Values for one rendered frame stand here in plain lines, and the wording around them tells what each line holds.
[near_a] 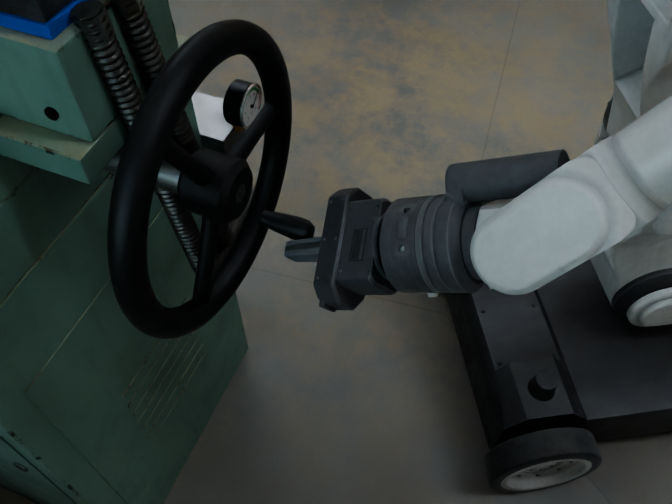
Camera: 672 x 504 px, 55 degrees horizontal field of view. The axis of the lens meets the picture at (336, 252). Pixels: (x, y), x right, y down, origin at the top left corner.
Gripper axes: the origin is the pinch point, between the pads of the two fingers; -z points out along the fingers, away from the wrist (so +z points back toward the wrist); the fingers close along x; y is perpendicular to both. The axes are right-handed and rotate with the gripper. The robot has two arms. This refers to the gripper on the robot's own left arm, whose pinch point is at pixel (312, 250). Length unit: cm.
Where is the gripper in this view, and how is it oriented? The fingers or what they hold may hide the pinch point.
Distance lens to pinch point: 66.5
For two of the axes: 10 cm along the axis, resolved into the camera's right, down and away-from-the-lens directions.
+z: 8.0, -0.4, -6.0
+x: 1.6, -9.5, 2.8
